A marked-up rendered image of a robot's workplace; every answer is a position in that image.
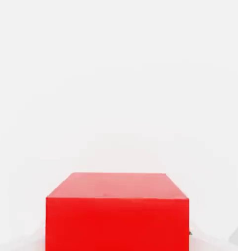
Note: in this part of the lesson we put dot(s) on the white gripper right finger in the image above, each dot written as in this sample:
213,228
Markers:
197,243

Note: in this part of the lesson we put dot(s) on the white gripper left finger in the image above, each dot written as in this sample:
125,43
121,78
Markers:
35,245

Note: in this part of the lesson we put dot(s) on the small red cube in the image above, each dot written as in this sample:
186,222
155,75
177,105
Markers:
117,223

